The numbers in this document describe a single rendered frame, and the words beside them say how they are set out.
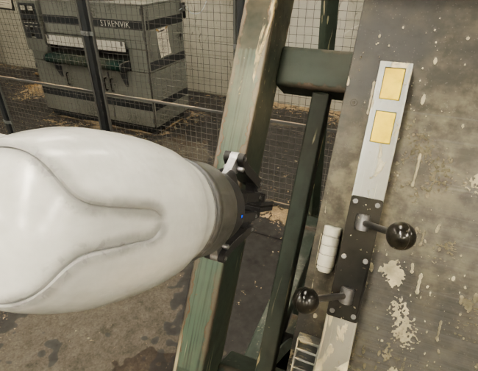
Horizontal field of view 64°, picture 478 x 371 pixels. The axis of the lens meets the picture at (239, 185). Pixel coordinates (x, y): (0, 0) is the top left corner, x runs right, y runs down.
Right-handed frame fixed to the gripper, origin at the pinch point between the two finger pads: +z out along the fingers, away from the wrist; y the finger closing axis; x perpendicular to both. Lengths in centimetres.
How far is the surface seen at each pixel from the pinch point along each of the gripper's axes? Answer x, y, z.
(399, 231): 19.3, -0.7, -0.3
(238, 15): -91, -104, 183
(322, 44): -10, -50, 73
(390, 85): 14.3, -22.2, 11.5
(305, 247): -7, 23, 111
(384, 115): 14.5, -17.5, 11.5
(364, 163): 13.0, -9.4, 11.5
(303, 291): 8.9, 10.5, 0.4
